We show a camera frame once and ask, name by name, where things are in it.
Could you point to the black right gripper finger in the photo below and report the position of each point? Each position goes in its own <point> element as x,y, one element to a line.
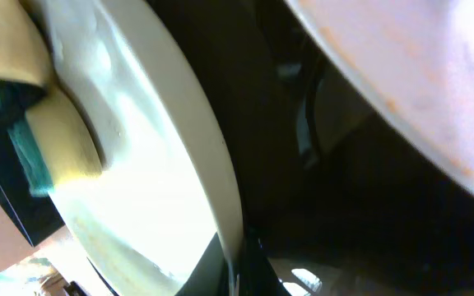
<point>250,275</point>

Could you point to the white plate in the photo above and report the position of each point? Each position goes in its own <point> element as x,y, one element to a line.
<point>164,217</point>

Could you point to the yellow green sponge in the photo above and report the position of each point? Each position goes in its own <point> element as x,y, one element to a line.
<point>50,139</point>

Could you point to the brown serving tray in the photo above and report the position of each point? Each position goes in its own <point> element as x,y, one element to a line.
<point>322,177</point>

